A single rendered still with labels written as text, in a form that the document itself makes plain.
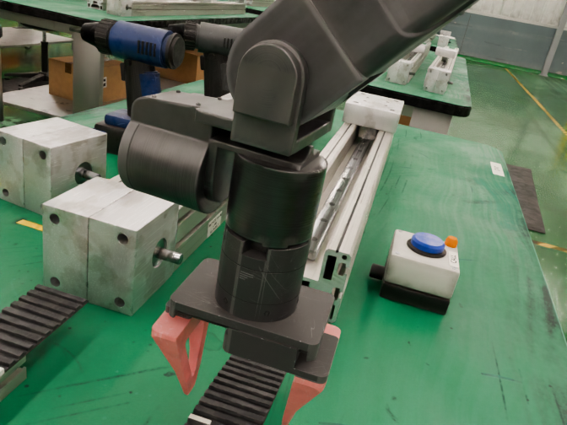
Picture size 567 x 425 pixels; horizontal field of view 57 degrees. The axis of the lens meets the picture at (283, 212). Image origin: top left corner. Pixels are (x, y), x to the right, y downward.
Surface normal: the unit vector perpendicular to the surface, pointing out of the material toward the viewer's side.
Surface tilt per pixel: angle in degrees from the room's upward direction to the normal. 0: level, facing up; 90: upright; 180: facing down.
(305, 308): 0
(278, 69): 89
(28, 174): 90
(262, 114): 89
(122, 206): 0
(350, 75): 89
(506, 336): 0
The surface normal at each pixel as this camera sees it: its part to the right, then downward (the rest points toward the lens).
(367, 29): -0.33, 0.36
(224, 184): 0.92, 0.29
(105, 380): 0.17, -0.90
